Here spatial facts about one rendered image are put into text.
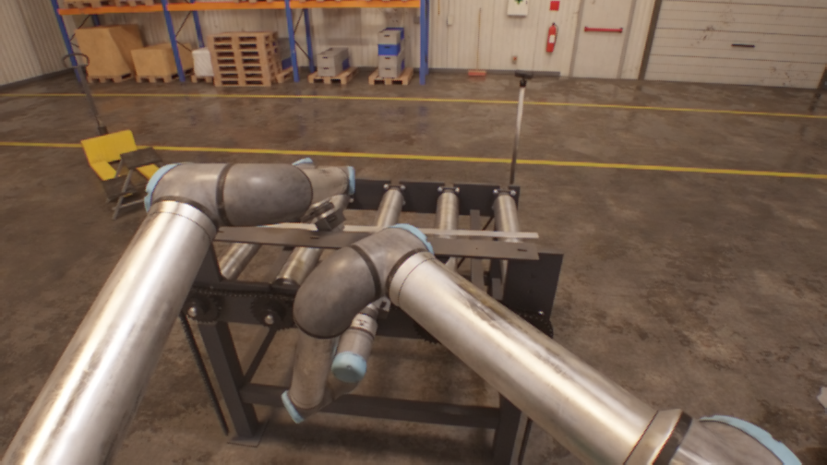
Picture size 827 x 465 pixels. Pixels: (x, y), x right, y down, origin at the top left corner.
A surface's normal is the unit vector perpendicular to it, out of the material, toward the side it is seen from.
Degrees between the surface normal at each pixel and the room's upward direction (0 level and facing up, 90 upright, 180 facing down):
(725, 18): 90
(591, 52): 90
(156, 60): 90
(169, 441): 0
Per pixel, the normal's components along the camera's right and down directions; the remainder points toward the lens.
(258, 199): 0.52, 0.14
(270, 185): 0.59, -0.24
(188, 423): 0.00, -0.88
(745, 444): -0.15, -0.93
